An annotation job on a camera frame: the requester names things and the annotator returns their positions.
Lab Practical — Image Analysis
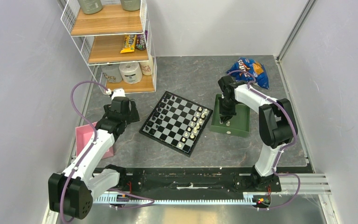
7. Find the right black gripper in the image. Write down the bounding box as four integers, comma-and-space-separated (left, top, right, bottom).
218, 96, 237, 122

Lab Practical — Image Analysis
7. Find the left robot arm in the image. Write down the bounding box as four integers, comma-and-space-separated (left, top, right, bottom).
48, 88, 139, 219

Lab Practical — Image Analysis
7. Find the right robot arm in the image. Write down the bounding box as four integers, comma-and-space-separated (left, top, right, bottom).
218, 75, 298, 191

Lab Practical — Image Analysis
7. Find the green plastic tray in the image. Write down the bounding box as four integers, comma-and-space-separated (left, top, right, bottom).
210, 94, 250, 138

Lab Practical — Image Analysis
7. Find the white toilet paper roll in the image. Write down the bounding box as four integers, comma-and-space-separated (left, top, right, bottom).
119, 62, 143, 84

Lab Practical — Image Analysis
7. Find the black white chessboard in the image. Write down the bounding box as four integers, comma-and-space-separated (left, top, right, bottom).
139, 91, 213, 157

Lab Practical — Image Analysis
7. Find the white patterned mug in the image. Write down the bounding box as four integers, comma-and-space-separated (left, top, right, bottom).
102, 64, 123, 83

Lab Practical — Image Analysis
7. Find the white cup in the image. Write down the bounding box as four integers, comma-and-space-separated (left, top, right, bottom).
139, 58, 154, 76

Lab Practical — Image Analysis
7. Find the pink plastic box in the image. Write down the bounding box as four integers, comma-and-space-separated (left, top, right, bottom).
76, 125, 115, 161

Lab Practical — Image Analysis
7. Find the yellow candy bag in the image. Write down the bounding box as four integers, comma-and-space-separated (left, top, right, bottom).
120, 34, 137, 54

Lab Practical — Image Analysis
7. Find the brown candy bag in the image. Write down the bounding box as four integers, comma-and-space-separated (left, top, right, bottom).
135, 30, 148, 51

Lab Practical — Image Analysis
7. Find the green bottle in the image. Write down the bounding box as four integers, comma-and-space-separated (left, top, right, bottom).
78, 0, 103, 14
120, 0, 141, 12

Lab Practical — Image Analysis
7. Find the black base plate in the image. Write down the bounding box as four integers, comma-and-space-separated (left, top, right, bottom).
116, 168, 282, 200

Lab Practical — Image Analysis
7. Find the white wire wooden shelf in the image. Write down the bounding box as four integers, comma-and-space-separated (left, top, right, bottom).
61, 0, 157, 93

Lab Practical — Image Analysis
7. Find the aluminium frame rail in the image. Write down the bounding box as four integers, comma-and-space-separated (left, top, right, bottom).
276, 0, 317, 63

